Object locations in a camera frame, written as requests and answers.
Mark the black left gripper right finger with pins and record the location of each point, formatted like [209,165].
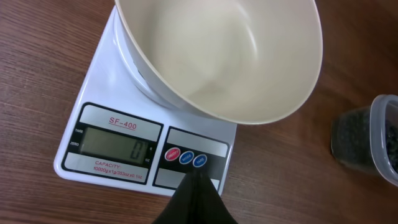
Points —
[209,207]

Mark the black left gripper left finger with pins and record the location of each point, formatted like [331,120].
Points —
[181,207]

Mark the white digital kitchen scale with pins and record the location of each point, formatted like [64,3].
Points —
[122,134]

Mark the white bowl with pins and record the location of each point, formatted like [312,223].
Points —
[242,61]

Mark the black beans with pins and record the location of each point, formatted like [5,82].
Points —
[350,139]

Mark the clear plastic container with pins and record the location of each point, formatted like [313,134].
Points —
[377,136]

